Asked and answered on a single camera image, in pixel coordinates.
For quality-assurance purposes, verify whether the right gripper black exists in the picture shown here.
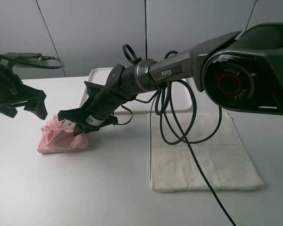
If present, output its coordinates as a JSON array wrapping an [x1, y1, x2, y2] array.
[[58, 90, 132, 137]]

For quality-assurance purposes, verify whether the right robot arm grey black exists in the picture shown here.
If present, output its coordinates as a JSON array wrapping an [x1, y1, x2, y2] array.
[[58, 23, 283, 135]]

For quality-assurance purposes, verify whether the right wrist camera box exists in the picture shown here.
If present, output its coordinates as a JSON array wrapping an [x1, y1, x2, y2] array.
[[84, 81, 105, 102]]

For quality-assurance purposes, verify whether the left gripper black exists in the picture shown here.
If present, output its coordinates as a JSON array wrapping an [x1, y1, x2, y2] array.
[[0, 80, 47, 118]]

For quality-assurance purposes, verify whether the white rectangular plastic tray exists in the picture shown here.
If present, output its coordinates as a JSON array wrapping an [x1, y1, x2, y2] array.
[[79, 67, 192, 114]]

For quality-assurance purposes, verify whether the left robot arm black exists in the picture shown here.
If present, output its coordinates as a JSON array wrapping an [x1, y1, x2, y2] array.
[[0, 58, 48, 120]]

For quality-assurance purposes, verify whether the left arm flat ribbon cable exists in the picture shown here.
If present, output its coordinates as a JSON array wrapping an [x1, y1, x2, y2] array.
[[122, 43, 142, 65]]

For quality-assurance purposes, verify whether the cream white towel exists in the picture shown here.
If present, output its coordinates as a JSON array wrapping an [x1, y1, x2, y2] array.
[[148, 112, 264, 192]]

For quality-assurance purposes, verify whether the pink towel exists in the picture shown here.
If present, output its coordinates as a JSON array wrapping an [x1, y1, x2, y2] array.
[[37, 115, 88, 154]]

